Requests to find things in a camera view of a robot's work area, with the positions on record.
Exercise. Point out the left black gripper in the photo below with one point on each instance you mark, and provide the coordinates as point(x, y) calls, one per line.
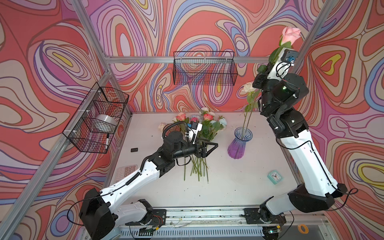
point(201, 148)

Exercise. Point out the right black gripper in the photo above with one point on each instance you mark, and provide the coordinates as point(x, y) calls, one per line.
point(257, 82)

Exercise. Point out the magenta pink rose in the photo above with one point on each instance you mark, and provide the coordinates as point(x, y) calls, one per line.
point(195, 160)

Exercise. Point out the salmon pink rose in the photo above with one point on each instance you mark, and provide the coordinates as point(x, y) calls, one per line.
point(181, 117)

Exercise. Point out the light pink rose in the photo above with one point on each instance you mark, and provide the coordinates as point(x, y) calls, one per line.
point(288, 37)

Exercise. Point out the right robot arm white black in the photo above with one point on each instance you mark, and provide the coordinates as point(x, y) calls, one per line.
point(319, 188)

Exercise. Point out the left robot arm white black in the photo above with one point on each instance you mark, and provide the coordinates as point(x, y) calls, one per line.
point(101, 211)

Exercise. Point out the blue purple glass vase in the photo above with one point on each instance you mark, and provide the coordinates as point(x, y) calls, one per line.
point(237, 147)

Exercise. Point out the white blue flower sprig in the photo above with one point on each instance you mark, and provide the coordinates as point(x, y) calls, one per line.
point(219, 124)

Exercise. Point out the red pink rose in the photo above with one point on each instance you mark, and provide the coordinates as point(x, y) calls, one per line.
point(206, 119)

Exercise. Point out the pale peach rose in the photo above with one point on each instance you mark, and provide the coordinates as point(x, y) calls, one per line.
point(162, 126)

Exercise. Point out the mint green alarm clock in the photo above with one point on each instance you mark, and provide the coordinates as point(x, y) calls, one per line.
point(275, 177)

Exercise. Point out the pink calculator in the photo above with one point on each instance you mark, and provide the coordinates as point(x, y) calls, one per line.
point(123, 172)

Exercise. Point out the silver tape roll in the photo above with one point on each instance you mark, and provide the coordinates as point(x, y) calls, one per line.
point(107, 119)

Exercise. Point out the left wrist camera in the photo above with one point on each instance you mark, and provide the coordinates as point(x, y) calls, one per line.
point(194, 129)

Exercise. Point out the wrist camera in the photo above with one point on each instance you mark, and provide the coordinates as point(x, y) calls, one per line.
point(281, 63)
point(194, 129)

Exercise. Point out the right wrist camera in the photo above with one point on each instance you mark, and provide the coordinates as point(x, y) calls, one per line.
point(281, 63)

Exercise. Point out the back black wire basket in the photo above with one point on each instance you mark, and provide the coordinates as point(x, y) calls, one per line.
point(204, 68)

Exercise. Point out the black wire basket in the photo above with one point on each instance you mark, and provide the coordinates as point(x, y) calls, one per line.
point(89, 135)
point(204, 68)

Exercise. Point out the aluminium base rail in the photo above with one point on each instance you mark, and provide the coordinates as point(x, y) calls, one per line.
point(226, 223)

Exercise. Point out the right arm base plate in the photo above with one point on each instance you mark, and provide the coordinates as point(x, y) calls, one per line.
point(255, 216)

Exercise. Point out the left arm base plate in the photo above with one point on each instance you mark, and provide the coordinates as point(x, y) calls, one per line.
point(156, 218)

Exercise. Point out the left black wire basket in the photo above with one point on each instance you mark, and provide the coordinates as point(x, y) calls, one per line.
point(89, 135)

